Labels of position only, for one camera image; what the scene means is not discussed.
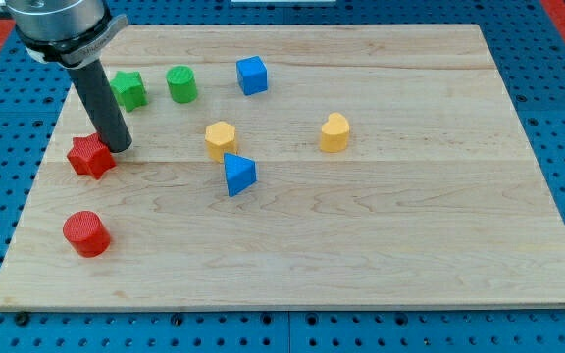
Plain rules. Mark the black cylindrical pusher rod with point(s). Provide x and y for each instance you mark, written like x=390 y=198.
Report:
x=100 y=104

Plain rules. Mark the red star block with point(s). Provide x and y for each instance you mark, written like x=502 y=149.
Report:
x=90 y=156

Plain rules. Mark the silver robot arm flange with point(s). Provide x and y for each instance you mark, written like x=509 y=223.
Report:
x=71 y=33

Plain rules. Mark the green star block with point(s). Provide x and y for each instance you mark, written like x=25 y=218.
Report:
x=129 y=90

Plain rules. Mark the light wooden board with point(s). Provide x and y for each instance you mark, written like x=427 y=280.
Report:
x=437 y=203

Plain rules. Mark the blue triangle block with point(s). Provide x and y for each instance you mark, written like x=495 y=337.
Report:
x=240 y=173

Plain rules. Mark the yellow heart block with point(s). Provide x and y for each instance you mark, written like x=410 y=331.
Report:
x=334 y=133

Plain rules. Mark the yellow hexagon block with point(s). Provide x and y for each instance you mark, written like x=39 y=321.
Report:
x=220 y=138

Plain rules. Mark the blue cube block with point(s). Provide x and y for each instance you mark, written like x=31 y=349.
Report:
x=252 y=75

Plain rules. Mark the green cylinder block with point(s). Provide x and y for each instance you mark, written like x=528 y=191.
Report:
x=181 y=84

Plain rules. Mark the red cylinder block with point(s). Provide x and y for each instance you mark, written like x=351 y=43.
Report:
x=86 y=233

